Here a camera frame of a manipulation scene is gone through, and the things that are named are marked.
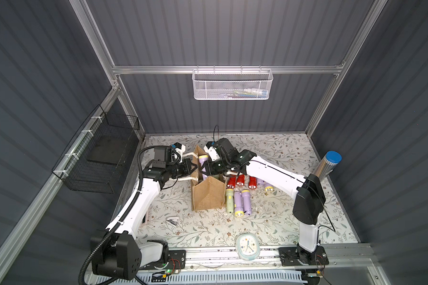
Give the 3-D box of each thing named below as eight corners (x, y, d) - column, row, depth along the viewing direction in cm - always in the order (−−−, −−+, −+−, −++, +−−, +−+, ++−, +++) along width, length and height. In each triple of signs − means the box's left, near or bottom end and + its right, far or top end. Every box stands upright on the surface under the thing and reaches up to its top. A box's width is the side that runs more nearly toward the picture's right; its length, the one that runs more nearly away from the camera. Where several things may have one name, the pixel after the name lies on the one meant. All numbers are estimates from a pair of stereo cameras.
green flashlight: (226, 214, 87) (227, 211, 85) (226, 191, 95) (226, 188, 93) (234, 214, 87) (234, 211, 85) (232, 191, 95) (233, 188, 93)
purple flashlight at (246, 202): (243, 215, 87) (244, 213, 85) (241, 192, 95) (242, 189, 93) (251, 215, 87) (252, 213, 85) (248, 192, 95) (249, 189, 93)
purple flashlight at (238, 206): (234, 216, 87) (235, 214, 84) (233, 194, 94) (233, 191, 92) (243, 216, 87) (244, 214, 84) (241, 194, 94) (241, 191, 92)
